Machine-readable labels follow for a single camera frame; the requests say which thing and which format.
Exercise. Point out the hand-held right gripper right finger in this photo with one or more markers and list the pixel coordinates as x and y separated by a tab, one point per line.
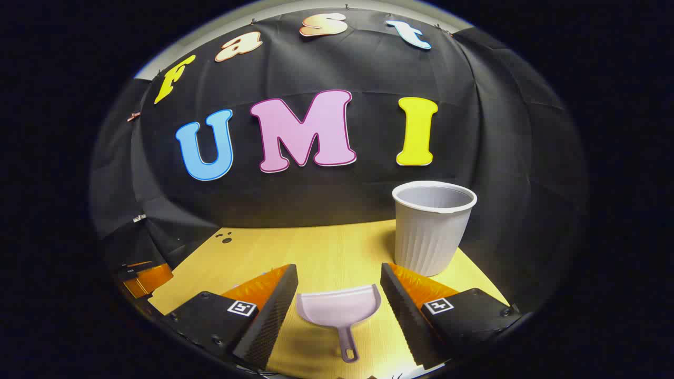
405	316

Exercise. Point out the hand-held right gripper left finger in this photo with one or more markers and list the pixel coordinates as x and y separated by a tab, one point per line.
274	316

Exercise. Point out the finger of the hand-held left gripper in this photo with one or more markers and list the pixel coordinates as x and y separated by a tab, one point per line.
150	280

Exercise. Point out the pale lilac plastic dustpan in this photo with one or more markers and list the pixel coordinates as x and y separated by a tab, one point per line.
337	308

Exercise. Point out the white ribbed garbage bin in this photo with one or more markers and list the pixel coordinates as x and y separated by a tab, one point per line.
429	242

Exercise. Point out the white cloth clip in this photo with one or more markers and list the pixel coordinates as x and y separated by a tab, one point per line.
139	217

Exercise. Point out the copper cloth clip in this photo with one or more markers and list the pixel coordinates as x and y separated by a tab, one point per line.
134	117

